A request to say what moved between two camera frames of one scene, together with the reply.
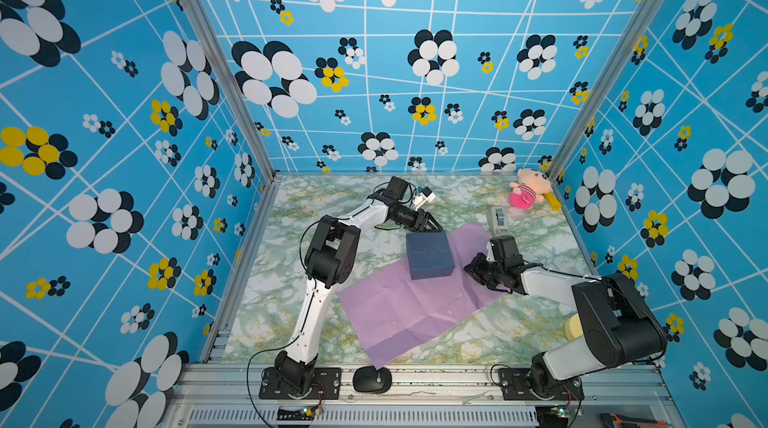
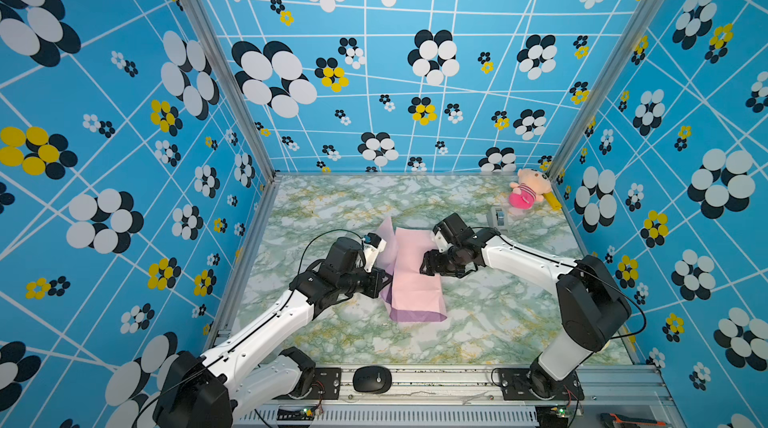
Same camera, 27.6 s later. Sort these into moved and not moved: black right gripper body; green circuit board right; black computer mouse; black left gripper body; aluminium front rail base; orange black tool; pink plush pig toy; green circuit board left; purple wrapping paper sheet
Moved: purple wrapping paper sheet; black left gripper body; black right gripper body
Not moved: green circuit board right; green circuit board left; orange black tool; pink plush pig toy; black computer mouse; aluminium front rail base
